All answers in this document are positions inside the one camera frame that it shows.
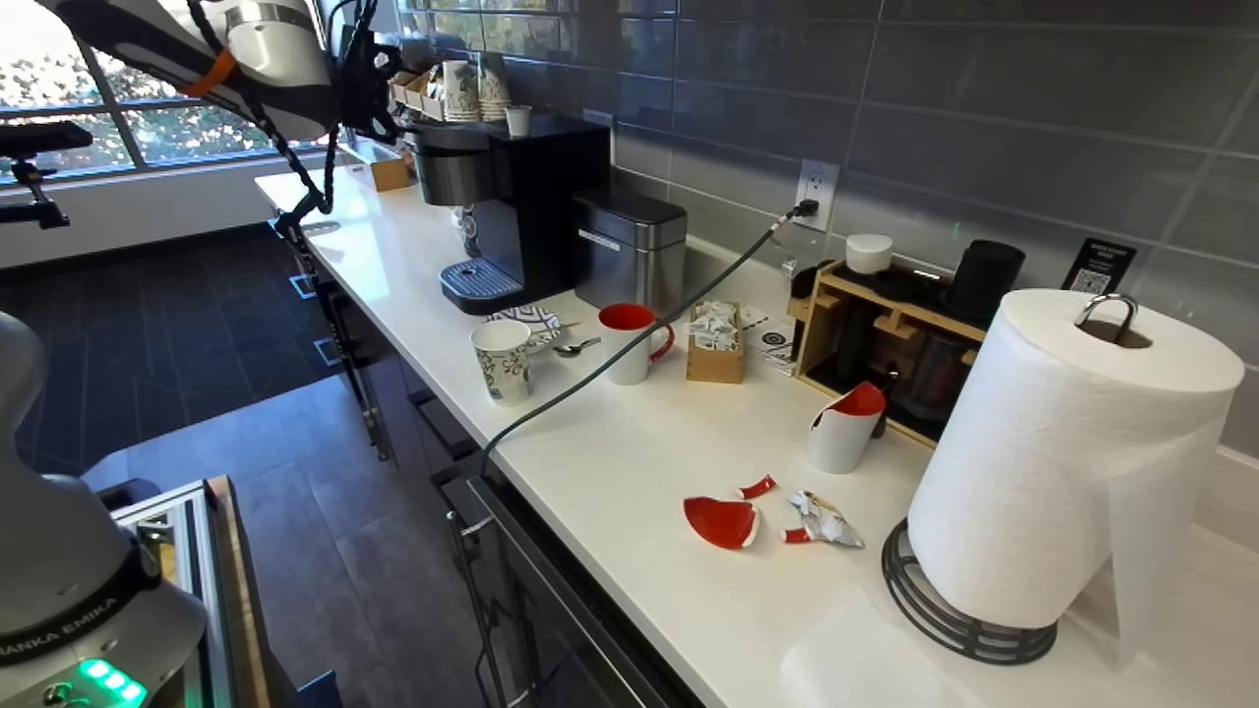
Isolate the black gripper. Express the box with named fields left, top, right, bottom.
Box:
left=325, top=0, right=400, bottom=143

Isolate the black silver Keurig coffee maker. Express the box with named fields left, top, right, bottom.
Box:
left=418, top=114, right=608, bottom=315

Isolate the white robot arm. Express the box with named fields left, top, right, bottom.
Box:
left=0, top=0, right=334, bottom=704

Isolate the patterned paper cup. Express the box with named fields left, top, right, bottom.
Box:
left=473, top=317, right=532, bottom=402

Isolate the blue patterned ceramic bowl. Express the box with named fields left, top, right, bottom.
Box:
left=503, top=305, right=569, bottom=351

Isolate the stainless steel box container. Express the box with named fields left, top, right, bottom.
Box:
left=573, top=189, right=688, bottom=311

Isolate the white mug red interior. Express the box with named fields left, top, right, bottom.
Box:
left=599, top=301, right=674, bottom=387

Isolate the small wooden packet box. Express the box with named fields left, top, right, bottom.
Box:
left=688, top=298, right=747, bottom=381

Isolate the white lidded jar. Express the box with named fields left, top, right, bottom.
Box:
left=840, top=231, right=893, bottom=277

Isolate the small red mug shard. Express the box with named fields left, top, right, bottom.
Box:
left=741, top=476, right=780, bottom=498

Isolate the broken white red mug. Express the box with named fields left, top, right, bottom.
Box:
left=808, top=381, right=884, bottom=472

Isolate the wooden organizer tray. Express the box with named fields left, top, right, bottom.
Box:
left=789, top=262, right=985, bottom=444

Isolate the tiny red mug shard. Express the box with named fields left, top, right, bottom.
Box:
left=783, top=527, right=816, bottom=543

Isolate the white mug shard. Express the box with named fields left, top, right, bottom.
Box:
left=789, top=492, right=864, bottom=552

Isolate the black canister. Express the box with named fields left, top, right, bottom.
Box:
left=949, top=240, right=1024, bottom=326

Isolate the black paper towel holder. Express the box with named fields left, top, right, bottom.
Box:
left=881, top=523, right=1057, bottom=666

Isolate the white paper towel roll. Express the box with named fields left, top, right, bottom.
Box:
left=909, top=286, right=1242, bottom=653

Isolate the white wall outlet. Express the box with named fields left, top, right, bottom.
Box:
left=796, top=161, right=839, bottom=228

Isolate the black power cable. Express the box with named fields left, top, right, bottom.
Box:
left=429, top=191, right=822, bottom=488

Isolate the aluminium frame robot cart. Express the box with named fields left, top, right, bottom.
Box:
left=113, top=476, right=288, bottom=708

